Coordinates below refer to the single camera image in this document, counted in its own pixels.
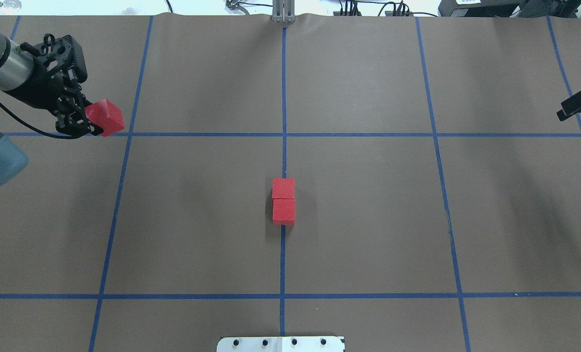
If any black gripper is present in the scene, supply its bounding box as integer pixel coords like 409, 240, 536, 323
19, 59, 103, 138

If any red cube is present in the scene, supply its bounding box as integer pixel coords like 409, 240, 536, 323
272, 178, 295, 199
272, 198, 296, 226
85, 99, 125, 137

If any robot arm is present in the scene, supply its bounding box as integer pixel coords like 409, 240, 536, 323
0, 33, 106, 187

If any black monitor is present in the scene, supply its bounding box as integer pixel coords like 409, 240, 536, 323
438, 0, 581, 18

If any clear tape roll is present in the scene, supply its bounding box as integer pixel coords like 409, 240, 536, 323
0, 0, 22, 15

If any wrist black camera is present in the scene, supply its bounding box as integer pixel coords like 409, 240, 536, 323
19, 33, 89, 83

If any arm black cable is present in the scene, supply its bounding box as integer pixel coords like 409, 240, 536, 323
0, 83, 76, 140

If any aluminium frame post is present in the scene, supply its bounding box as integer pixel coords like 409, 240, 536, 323
271, 0, 296, 23

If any white central pedestal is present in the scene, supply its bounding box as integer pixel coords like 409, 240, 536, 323
216, 336, 346, 352

